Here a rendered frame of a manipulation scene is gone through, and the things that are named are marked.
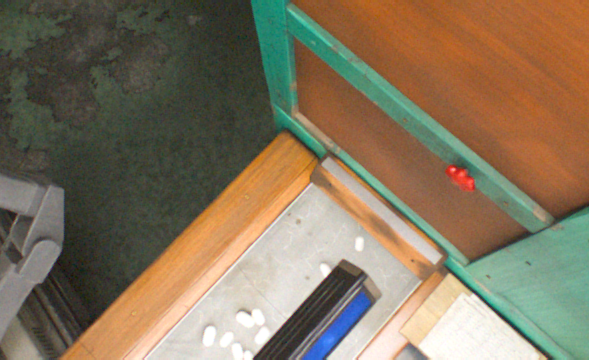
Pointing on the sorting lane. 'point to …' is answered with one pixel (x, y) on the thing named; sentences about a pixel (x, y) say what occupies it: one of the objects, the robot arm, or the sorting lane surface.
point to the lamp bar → (324, 316)
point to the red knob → (460, 178)
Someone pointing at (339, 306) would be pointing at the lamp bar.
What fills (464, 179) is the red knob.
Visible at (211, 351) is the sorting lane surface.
